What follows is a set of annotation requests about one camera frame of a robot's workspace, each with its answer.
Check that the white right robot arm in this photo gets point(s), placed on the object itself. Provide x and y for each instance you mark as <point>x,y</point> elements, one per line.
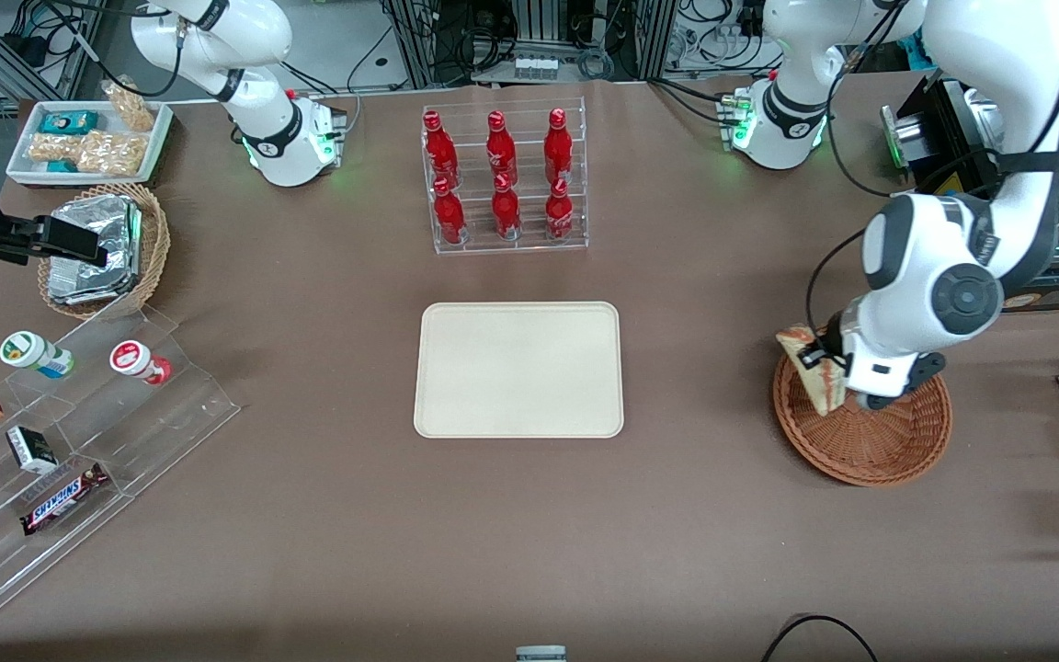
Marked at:
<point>272,138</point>

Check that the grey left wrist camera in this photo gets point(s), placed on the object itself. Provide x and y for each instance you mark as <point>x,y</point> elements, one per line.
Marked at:
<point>920,372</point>

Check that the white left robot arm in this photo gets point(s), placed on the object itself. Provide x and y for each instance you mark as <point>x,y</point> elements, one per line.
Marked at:
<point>787,119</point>

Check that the foil wrapped packet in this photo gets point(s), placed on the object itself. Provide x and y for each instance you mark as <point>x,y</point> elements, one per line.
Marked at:
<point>79,285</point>
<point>97,216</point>

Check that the small deep wicker basket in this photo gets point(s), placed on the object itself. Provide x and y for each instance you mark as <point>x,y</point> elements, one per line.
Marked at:
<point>154,239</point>

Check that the cream plastic tray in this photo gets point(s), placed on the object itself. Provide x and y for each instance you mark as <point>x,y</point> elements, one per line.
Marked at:
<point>520,368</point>

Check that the small grey device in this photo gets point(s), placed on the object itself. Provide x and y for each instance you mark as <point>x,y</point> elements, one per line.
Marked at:
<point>540,654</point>

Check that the clear acrylic bottle rack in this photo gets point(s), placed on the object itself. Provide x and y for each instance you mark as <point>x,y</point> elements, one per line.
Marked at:
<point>529,246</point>

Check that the triangular sandwich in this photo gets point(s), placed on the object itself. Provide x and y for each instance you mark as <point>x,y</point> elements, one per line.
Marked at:
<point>822,391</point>

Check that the shiny metal pan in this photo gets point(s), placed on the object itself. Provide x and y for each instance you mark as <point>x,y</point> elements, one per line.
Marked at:
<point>984,115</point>

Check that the white rectangular snack tray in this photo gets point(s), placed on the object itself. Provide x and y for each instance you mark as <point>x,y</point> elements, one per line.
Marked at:
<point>24,165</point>

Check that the green capped yogurt bottle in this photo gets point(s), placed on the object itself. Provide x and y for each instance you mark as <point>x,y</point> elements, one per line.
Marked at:
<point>31,353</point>

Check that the red cola bottle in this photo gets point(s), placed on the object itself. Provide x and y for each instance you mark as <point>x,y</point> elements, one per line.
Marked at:
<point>559,215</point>
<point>500,152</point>
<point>438,152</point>
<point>506,213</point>
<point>558,149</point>
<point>449,217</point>

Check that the clear acrylic stepped shelf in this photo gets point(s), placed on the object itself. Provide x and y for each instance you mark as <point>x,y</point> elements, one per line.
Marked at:
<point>153,432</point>

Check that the round brown wicker basket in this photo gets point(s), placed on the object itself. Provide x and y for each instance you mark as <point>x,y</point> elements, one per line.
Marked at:
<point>860,450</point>

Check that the snickers chocolate bar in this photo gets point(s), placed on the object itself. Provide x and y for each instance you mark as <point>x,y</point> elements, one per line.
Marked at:
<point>62,497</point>

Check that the small black white box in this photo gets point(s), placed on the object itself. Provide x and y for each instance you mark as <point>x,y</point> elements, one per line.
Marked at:
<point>31,450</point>

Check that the red capped yogurt bottle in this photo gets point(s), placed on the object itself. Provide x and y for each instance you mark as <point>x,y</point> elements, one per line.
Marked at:
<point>136,360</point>

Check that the clear bag of nuts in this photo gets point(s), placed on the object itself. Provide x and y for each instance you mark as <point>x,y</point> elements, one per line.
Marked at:
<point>131,106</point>
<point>111,154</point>
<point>53,147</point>

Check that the teal snack box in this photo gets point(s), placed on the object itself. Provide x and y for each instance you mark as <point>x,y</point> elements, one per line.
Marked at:
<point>68,121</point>
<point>61,166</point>

